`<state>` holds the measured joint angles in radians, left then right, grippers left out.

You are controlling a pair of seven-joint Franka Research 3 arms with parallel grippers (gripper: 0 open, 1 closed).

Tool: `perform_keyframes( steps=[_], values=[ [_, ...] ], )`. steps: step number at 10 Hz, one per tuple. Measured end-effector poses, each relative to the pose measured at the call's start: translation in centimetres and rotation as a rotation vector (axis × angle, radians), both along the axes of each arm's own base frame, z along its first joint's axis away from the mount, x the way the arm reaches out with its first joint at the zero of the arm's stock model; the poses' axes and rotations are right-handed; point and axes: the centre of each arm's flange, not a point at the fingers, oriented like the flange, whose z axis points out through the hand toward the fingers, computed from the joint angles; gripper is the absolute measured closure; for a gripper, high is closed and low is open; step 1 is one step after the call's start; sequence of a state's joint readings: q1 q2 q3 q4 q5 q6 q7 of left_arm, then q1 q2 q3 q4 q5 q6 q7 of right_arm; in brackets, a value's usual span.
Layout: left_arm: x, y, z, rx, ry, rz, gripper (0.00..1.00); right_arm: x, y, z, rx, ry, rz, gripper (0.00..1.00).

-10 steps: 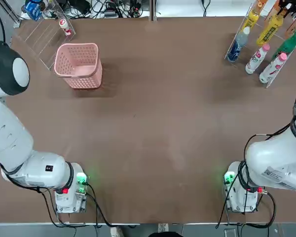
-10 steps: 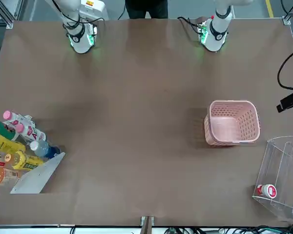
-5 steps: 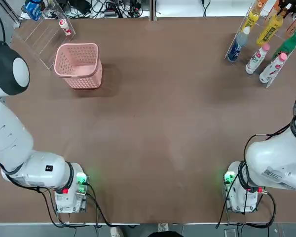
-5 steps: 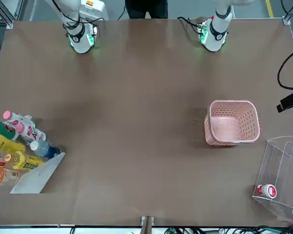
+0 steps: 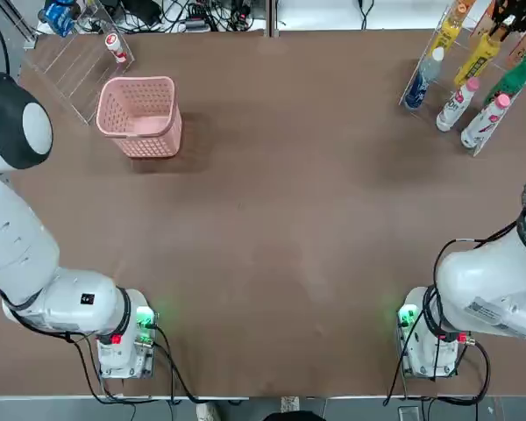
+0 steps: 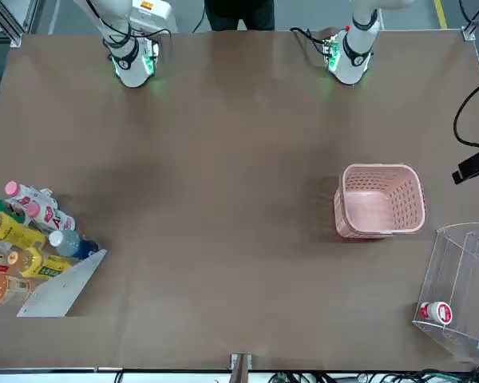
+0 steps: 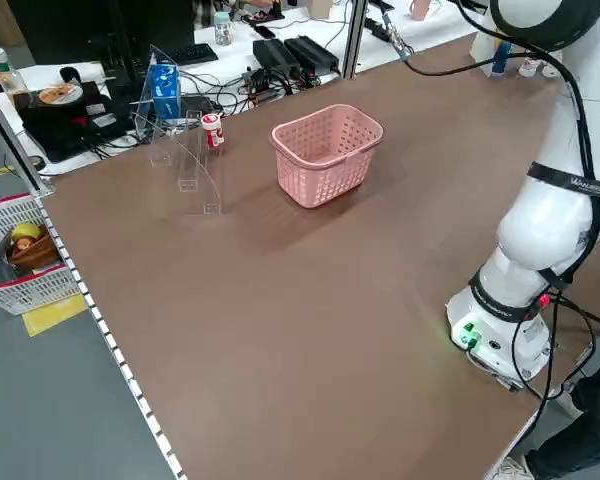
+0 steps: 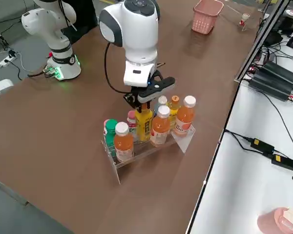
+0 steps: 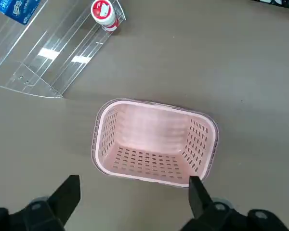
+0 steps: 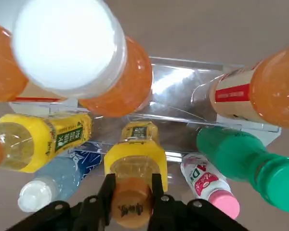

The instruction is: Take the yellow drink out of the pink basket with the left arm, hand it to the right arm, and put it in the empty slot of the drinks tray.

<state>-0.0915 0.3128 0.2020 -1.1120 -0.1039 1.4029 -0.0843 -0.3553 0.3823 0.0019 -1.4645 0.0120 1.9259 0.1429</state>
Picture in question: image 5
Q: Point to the yellow drink bottle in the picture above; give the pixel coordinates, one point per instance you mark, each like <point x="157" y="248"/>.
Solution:
<point x="475" y="61"/>

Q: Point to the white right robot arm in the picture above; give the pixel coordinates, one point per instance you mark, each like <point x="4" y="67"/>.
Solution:
<point x="486" y="285"/>

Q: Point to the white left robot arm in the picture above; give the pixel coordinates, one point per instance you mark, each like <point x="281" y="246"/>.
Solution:
<point x="17" y="245"/>

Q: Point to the clear acrylic drinks tray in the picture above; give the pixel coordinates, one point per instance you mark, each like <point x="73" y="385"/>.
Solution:
<point x="453" y="66"/>

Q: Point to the pink plastic basket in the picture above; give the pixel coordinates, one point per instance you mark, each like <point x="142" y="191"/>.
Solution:
<point x="153" y="140"/>

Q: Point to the green bottle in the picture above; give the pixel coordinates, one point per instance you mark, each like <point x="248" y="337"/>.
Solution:
<point x="513" y="76"/>

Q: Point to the yellow tea bottle orange cap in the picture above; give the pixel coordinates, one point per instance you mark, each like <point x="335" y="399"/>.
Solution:
<point x="445" y="37"/>

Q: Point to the white bottle pink cap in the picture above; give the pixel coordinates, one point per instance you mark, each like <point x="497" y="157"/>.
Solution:
<point x="482" y="123"/>
<point x="453" y="107"/>

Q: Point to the grey blue bottle white cap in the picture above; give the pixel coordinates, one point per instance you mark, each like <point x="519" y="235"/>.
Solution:
<point x="421" y="83"/>

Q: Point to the small red white bottle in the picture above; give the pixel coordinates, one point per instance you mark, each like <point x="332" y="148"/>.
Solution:
<point x="114" y="44"/>

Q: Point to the grey floor box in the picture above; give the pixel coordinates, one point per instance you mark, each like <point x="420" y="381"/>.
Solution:
<point x="408" y="414"/>

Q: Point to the clear acrylic stepped shelf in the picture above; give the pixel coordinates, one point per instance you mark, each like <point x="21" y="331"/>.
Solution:
<point x="66" y="66"/>

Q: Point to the blue tissue pack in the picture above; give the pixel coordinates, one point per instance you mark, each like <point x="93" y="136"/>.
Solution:
<point x="61" y="17"/>

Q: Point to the person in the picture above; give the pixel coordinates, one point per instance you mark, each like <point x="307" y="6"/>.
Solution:
<point x="206" y="412"/>

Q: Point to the aluminium frame post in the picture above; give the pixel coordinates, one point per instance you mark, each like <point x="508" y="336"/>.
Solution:
<point x="272" y="17"/>

